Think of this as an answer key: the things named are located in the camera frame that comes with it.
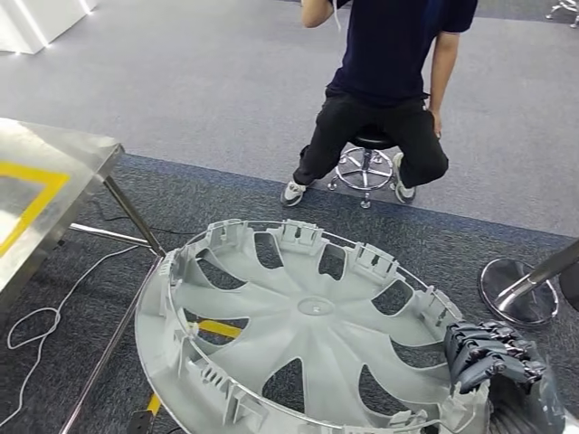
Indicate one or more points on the black robot lower body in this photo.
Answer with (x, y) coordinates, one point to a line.
(140, 424)

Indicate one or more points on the black seat chrome stool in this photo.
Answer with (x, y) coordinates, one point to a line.
(364, 174)

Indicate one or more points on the white lit display block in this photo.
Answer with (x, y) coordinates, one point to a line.
(41, 21)

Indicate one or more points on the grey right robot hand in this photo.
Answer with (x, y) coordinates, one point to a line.
(488, 353)

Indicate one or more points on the person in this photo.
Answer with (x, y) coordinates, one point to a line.
(384, 54)

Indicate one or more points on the yellow double rectangle tape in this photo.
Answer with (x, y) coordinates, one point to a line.
(41, 191)

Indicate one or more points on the silver chair base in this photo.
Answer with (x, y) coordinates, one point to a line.
(563, 7)

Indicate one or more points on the yellow floor marking tape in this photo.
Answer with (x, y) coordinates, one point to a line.
(221, 329)

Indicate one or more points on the silver stanchion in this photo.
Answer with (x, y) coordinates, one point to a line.
(520, 299)

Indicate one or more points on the grey plastic wheel hubcap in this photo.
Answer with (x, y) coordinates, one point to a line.
(316, 335)

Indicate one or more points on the stainless steel workbench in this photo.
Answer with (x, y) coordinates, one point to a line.
(54, 162)

